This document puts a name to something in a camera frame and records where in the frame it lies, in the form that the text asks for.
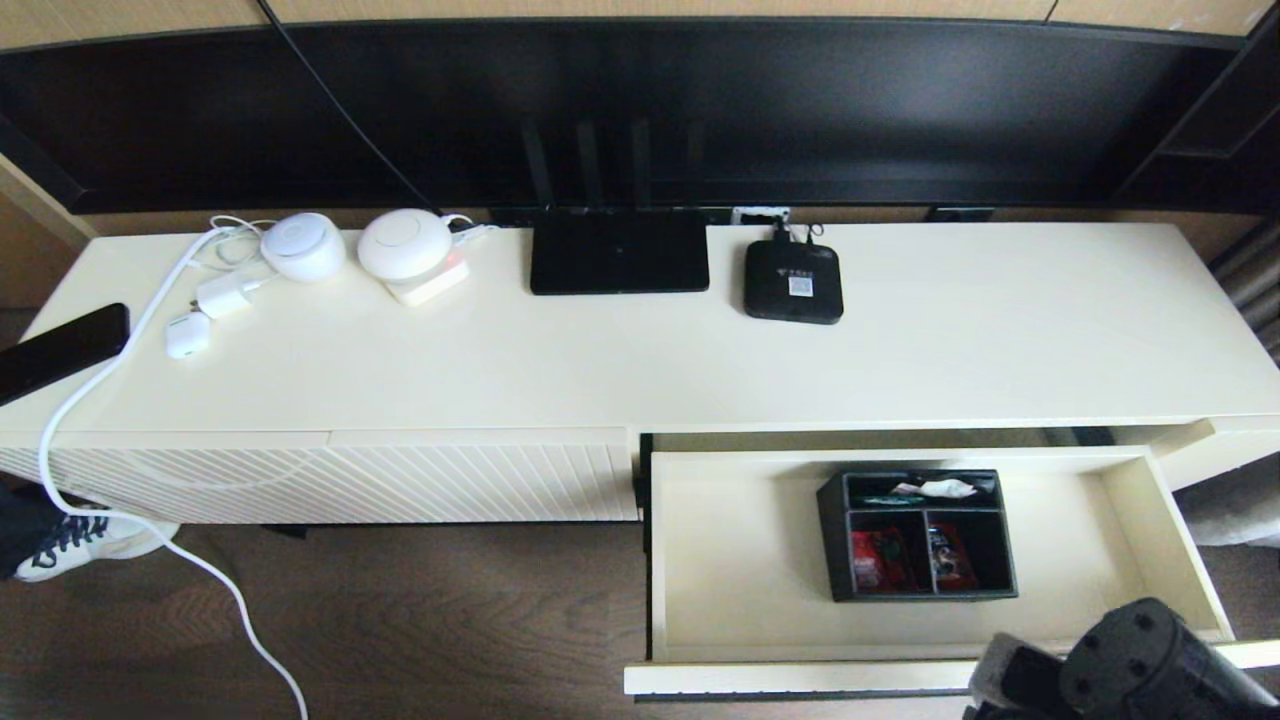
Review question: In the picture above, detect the black television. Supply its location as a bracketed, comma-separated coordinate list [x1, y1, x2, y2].
[0, 14, 1257, 214]

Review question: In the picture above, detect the small white round speaker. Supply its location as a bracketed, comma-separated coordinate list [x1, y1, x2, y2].
[259, 211, 348, 284]

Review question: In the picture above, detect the white ribbed cabinet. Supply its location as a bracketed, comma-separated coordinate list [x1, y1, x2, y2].
[0, 220, 1280, 526]

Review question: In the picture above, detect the white round dome device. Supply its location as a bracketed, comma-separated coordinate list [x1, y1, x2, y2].
[356, 207, 455, 283]

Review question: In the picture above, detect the black side shelf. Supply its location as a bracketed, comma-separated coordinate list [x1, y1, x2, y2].
[1115, 5, 1280, 215]

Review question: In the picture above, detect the black organizer box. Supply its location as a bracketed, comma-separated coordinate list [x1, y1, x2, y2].
[816, 468, 1019, 603]

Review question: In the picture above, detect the black set-top box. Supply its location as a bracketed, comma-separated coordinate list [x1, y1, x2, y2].
[743, 238, 846, 326]

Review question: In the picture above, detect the white charger adapter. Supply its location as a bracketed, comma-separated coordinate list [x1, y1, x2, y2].
[194, 274, 254, 322]

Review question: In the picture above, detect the white packet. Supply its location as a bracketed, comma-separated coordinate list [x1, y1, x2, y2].
[893, 478, 979, 500]

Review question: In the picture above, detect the small white charger cube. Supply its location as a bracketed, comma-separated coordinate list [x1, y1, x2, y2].
[163, 311, 213, 361]

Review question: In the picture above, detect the thick white power cable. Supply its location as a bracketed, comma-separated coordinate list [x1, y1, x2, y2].
[36, 225, 309, 720]

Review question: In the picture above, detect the thin black hanging cable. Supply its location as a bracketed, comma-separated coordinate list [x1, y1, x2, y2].
[254, 0, 446, 214]

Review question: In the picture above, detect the white cable with connector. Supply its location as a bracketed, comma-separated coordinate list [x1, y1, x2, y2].
[445, 212, 499, 248]

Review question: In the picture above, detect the dark red-blue packet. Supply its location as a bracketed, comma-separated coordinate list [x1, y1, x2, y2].
[925, 523, 979, 591]

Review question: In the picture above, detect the black smartphone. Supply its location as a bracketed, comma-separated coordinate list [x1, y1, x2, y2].
[0, 302, 132, 407]

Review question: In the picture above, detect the black router with antennas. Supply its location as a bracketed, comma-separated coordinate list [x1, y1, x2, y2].
[518, 113, 712, 296]

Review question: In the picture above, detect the white sneaker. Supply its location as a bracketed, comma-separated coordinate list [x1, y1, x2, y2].
[15, 510, 181, 583]

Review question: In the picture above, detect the thin white charging cable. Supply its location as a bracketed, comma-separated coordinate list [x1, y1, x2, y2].
[186, 213, 281, 313]

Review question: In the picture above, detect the white pink square base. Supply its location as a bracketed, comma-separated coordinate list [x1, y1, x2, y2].
[384, 250, 472, 308]

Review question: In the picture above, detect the cream fluted drawer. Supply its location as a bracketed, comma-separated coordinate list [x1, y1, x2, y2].
[625, 430, 1280, 698]

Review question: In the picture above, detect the cream fluted cabinet front panel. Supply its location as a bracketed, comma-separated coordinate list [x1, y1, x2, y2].
[0, 432, 333, 524]
[330, 428, 641, 524]

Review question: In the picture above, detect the dark trouser leg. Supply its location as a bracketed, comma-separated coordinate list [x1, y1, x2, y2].
[0, 485, 53, 578]

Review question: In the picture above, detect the red packet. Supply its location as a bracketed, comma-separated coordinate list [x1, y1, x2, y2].
[850, 528, 916, 591]

